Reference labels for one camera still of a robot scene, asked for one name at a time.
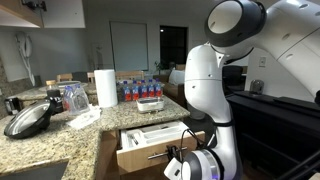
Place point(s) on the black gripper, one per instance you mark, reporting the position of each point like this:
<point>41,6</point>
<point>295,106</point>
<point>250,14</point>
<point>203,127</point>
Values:
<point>173,152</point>

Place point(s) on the wooden drawer with steel handle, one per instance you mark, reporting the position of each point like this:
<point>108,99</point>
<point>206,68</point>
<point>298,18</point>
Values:
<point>139,158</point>

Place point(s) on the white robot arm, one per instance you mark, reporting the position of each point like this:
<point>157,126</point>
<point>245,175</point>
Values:
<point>289,30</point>

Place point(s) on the black knife in tray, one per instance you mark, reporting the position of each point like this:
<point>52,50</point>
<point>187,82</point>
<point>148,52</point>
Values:
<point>133,139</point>

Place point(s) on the white cutlery tray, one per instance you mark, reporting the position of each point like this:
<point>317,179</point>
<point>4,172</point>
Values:
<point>152,134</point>

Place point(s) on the white rectangular dish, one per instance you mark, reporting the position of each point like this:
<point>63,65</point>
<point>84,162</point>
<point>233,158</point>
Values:
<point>150,104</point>

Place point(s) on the pack of water bottles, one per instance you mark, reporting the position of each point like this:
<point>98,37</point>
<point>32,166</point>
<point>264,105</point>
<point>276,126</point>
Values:
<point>131,90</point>

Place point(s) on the white paper sheet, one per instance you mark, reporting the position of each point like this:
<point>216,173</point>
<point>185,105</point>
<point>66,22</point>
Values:
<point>86,119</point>

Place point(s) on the white paper towel roll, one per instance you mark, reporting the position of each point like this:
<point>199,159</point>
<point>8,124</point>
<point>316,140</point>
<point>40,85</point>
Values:
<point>106,88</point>

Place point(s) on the black piano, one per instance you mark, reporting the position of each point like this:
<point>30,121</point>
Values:
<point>275,133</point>

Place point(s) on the dark jar with lid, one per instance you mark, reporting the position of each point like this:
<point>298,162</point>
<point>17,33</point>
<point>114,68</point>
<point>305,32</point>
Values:
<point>53,93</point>

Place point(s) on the black pan with lid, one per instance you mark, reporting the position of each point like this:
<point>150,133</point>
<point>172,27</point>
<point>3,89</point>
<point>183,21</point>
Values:
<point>30,121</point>

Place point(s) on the whiteboard on wall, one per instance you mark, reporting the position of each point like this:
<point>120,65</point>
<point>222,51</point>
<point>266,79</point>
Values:
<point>129,44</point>

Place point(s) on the white wall telephone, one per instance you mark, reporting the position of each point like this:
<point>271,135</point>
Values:
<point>25,49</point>

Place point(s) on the upper wooden wall cabinets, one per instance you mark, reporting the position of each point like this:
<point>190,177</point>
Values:
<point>42,13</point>

